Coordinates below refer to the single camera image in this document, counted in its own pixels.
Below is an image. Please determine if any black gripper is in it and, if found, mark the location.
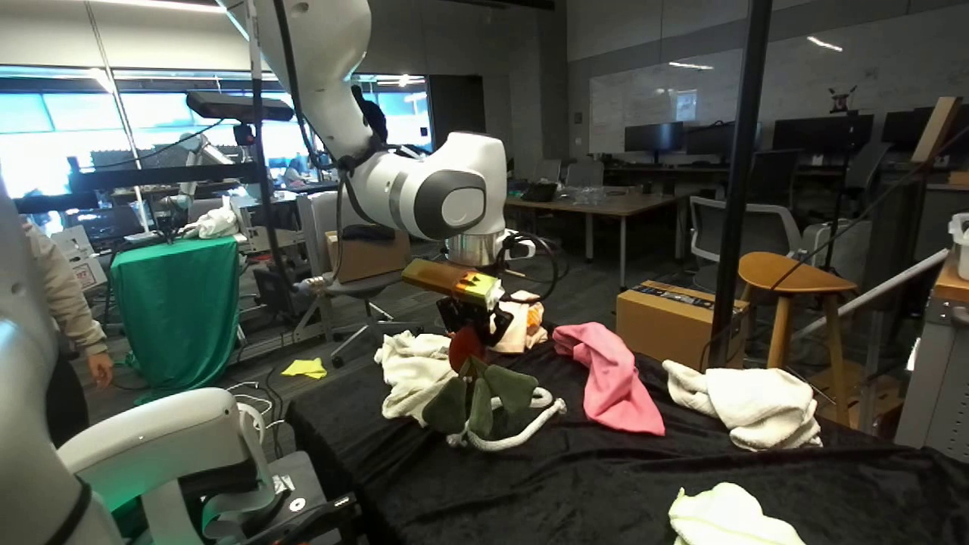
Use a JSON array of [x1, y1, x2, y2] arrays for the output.
[[436, 301, 512, 350]]

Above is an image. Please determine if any peach cloth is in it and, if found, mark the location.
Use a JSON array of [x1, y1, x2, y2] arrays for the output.
[[496, 292, 549, 355]]

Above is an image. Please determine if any white towel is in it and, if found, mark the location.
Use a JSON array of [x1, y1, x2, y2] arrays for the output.
[[373, 330, 455, 424], [664, 359, 824, 451]]

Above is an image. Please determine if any white rope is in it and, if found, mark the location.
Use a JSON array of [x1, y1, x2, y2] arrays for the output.
[[444, 385, 570, 453]]

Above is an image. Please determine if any pink cloth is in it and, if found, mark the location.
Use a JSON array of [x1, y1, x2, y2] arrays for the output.
[[552, 320, 668, 436]]

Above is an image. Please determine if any pale green towel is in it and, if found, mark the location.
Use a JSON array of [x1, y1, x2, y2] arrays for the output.
[[668, 482, 805, 545]]

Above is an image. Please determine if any plush carrot toy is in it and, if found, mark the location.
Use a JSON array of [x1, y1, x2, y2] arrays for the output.
[[424, 330, 539, 438]]

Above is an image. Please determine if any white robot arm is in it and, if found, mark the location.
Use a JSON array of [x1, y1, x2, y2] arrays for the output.
[[234, 0, 512, 268]]

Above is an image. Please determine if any cardboard box on chair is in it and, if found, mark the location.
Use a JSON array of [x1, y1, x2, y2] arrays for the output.
[[328, 225, 411, 283]]

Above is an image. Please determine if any yellow rag on floor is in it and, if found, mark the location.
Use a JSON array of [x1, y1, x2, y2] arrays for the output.
[[283, 356, 328, 380]]

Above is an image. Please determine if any black velvet table cloth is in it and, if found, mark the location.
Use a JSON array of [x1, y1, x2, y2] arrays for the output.
[[287, 350, 969, 545]]

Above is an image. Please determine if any green cloth cover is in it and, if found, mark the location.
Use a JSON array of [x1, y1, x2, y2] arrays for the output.
[[113, 237, 240, 392]]

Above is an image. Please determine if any wooden stool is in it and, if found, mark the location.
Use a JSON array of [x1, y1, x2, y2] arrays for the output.
[[739, 252, 854, 424]]

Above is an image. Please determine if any person in beige sleeve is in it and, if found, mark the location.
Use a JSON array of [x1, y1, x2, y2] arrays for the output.
[[21, 220, 113, 446]]

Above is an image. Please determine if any black vertical pole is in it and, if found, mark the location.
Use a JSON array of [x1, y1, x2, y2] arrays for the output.
[[710, 0, 774, 363]]

